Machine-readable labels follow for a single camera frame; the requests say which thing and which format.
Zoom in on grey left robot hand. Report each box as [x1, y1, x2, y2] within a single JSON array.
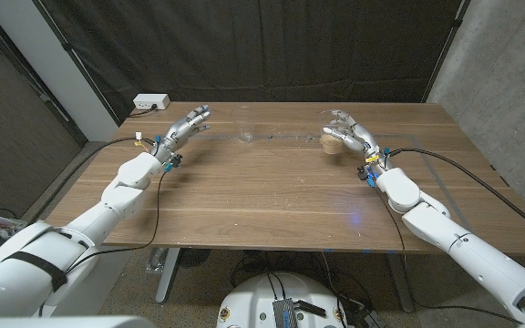
[[151, 104, 212, 161]]

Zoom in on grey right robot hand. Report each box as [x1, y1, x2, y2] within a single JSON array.
[[322, 108, 385, 168]]

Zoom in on clear plastic cup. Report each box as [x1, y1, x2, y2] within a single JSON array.
[[230, 106, 256, 144], [317, 108, 348, 156]]

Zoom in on white power strip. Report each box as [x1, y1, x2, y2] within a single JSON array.
[[132, 93, 171, 111]]

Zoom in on black backdrop curtain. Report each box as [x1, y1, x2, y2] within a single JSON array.
[[38, 0, 468, 125]]

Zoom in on black round floor fan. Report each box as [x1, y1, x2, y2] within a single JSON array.
[[178, 248, 212, 270]]

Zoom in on black backdrop stand pole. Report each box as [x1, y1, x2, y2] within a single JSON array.
[[32, 0, 121, 125], [421, 0, 472, 104]]

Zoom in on grey table leg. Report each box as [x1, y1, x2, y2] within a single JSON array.
[[385, 252, 415, 314], [155, 247, 181, 305]]

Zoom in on black flat adapter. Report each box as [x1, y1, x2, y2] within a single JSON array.
[[293, 299, 327, 318]]

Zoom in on white robot torso base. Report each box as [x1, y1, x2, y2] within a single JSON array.
[[216, 272, 349, 328]]

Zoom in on grey electronics box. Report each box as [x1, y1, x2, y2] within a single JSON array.
[[273, 298, 299, 328]]

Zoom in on white robot chest shell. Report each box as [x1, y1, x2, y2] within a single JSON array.
[[0, 314, 157, 328]]

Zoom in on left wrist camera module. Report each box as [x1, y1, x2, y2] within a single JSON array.
[[164, 153, 184, 173]]

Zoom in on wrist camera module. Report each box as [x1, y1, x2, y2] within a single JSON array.
[[164, 153, 184, 173], [356, 164, 378, 188]]

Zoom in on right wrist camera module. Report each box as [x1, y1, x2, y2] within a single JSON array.
[[356, 164, 378, 188]]

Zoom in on black power strip cable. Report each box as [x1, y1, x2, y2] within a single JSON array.
[[128, 105, 159, 118]]

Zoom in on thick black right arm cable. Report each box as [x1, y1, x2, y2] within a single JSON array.
[[385, 147, 525, 243]]

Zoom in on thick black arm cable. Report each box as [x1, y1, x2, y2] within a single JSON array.
[[25, 136, 157, 224], [385, 147, 525, 243]]

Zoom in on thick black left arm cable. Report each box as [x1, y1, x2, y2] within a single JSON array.
[[25, 136, 157, 224]]

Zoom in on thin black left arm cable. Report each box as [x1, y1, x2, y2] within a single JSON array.
[[38, 168, 170, 318]]

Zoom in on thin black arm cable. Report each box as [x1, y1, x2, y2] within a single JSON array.
[[38, 168, 170, 318], [371, 184, 523, 325]]

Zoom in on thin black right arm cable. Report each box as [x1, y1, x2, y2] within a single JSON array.
[[371, 184, 523, 325]]

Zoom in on tangled black floor cables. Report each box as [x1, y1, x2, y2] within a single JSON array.
[[230, 249, 385, 320]]

